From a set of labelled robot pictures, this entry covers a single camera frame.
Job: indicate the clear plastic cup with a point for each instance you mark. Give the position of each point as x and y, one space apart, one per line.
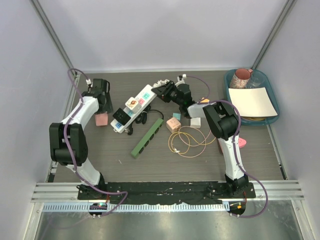
256 80

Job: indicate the green power strip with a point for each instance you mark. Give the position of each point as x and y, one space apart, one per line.
143 143

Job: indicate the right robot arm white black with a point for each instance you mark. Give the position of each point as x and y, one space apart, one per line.
223 121

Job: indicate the white paper sheet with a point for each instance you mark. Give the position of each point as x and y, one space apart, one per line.
253 102

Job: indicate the white power strip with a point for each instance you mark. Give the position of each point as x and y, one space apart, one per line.
145 97

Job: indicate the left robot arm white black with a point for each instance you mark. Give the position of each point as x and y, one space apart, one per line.
68 144

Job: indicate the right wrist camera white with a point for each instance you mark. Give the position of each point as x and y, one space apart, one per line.
181 79

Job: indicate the teal plug adapter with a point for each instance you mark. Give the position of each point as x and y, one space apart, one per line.
177 116

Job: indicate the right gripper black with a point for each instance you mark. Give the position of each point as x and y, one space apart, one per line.
162 92

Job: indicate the light pink cube adapter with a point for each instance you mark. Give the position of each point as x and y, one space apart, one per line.
173 124

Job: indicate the teal plastic tray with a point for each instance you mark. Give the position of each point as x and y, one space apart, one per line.
250 121

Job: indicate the pink patterned mug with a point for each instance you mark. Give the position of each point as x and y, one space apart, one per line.
240 78

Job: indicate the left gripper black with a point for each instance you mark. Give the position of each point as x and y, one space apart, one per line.
108 107

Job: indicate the pink power strip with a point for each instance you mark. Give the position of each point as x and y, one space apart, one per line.
241 142

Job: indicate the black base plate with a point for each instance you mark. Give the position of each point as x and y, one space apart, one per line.
166 193

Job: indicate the white USB charger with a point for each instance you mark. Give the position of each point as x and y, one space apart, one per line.
195 122

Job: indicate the yellow USB charger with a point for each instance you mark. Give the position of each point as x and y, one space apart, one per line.
204 101

